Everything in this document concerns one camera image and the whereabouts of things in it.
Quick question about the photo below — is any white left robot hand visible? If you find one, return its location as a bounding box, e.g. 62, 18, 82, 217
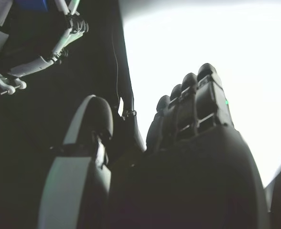
37, 62, 274, 229

